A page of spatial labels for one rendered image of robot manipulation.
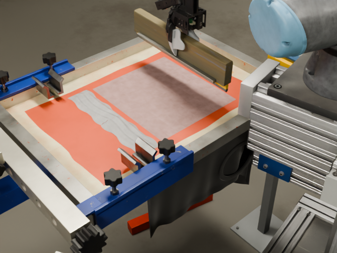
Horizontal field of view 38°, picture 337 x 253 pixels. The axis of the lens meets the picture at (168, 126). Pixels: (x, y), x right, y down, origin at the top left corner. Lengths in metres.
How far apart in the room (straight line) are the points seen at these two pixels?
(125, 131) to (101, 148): 0.09
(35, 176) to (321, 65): 0.67
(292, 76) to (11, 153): 0.68
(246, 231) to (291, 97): 1.42
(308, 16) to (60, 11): 3.61
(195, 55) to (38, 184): 0.58
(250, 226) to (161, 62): 1.03
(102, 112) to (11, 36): 2.66
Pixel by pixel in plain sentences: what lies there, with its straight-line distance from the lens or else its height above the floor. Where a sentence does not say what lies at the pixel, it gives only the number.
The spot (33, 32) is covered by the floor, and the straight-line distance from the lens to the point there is 4.07.
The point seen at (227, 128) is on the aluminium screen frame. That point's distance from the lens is 1.34.
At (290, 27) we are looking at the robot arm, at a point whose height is 1.44.
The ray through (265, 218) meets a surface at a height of 0.12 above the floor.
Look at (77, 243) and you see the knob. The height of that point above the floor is 1.04.
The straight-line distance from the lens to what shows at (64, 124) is 1.44.
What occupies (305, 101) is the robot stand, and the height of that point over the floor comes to 1.26.
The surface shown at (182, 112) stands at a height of 0.96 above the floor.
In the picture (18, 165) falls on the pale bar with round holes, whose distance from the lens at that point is 1.20.
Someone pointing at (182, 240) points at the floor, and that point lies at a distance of 2.32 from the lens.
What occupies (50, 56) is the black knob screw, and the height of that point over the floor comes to 1.06.
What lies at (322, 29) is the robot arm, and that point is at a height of 1.43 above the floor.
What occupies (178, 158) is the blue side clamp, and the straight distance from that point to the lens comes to 1.21.
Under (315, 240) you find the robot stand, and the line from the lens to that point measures 2.14.
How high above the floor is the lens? 1.83
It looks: 39 degrees down
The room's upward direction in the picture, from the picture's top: 1 degrees counter-clockwise
